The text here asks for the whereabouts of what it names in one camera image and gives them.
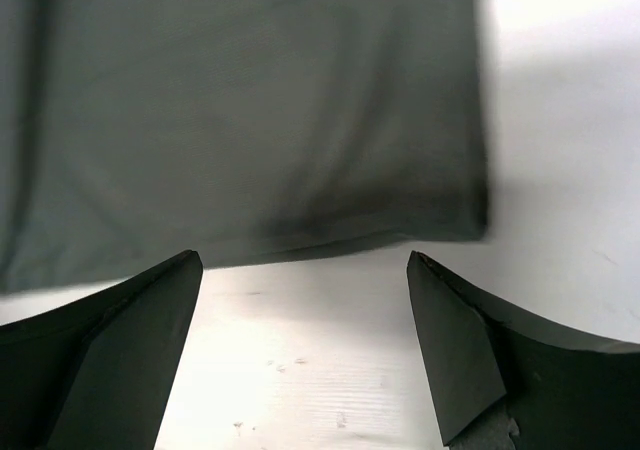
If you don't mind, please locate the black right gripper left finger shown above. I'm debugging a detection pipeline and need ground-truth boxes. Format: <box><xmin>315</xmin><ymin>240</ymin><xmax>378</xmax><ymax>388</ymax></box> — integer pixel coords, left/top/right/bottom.
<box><xmin>1</xmin><ymin>250</ymin><xmax>202</xmax><ymax>449</ymax></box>

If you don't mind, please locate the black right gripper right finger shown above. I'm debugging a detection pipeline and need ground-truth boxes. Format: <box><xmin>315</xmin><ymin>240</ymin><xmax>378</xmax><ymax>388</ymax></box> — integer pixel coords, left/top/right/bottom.
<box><xmin>407</xmin><ymin>252</ymin><xmax>639</xmax><ymax>450</ymax></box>

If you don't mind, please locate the dark grey t-shirt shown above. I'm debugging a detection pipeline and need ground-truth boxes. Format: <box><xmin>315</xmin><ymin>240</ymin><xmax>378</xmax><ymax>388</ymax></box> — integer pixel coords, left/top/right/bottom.
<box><xmin>1</xmin><ymin>0</ymin><xmax>489</xmax><ymax>294</ymax></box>

